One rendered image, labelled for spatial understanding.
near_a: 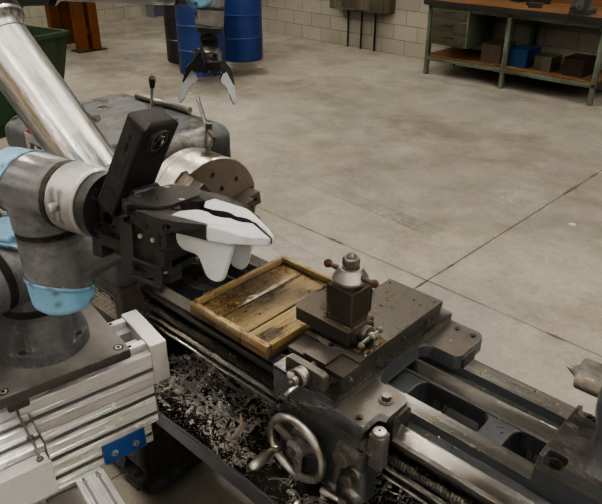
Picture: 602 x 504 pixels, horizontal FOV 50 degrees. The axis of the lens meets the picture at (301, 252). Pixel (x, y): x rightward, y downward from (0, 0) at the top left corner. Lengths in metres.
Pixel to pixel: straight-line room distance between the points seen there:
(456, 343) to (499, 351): 1.57
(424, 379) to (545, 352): 1.70
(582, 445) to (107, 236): 1.00
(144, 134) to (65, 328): 0.61
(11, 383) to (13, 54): 0.52
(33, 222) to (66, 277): 0.08
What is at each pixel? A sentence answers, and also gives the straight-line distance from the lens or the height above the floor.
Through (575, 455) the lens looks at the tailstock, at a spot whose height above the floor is 0.94.
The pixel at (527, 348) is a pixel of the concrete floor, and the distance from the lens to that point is 3.23.
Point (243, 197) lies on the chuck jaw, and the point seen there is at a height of 1.11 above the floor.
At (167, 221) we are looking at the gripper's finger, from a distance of 0.58.
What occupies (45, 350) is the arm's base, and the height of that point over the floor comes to 1.19.
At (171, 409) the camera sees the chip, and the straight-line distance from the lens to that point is 1.90.
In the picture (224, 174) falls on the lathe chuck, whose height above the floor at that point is 1.18.
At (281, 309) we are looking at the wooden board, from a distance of 1.72.
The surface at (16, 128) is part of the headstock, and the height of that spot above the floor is 1.25.
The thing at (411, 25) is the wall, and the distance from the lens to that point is 9.39.
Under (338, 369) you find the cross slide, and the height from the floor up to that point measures 0.96.
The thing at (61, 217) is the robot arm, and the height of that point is 1.55.
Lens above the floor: 1.83
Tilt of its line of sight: 28 degrees down
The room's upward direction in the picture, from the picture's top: straight up
